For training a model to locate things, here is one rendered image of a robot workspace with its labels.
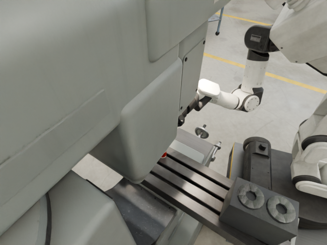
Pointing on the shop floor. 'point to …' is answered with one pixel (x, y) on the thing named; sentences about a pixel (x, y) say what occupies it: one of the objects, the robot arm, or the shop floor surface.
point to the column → (71, 218)
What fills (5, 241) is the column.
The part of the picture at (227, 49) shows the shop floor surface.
